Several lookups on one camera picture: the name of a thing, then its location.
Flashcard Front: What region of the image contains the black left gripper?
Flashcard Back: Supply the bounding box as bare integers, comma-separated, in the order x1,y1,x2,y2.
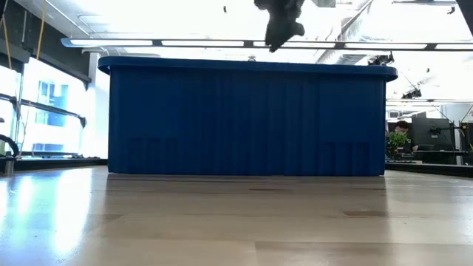
253,0,307,53

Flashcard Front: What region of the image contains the blue plastic bin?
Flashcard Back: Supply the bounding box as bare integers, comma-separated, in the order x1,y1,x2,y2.
97,55,399,177

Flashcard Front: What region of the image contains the long ceiling light bar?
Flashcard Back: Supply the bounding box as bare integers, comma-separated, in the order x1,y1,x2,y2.
60,36,473,52

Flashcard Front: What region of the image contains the small black ceiling-mounted device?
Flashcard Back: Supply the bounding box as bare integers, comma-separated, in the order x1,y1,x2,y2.
401,87,423,100

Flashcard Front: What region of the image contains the person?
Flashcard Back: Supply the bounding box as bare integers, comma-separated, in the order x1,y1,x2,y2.
392,120,420,153

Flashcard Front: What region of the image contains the green potted plant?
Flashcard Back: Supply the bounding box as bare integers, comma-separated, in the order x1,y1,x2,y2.
386,132,409,159

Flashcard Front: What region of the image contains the black computer monitor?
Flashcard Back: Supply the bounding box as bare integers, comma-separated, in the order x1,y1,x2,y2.
411,117,452,151

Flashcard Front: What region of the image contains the dark office desk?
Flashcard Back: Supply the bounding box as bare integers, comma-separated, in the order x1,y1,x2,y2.
412,149,470,166

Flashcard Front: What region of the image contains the dark overhead beam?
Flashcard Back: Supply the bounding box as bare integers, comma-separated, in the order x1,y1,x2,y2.
0,0,92,90

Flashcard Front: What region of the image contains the black table edge rail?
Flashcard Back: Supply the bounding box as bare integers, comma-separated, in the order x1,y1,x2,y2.
384,161,473,179
0,157,109,172

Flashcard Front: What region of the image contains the yellow hanging cable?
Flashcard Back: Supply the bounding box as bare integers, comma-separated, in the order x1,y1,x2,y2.
35,0,48,61
1,16,13,70

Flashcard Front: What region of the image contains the black window rail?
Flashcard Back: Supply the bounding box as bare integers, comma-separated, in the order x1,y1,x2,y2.
0,92,87,129

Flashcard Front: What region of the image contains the black curved cable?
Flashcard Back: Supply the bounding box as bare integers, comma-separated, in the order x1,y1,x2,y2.
0,134,20,158

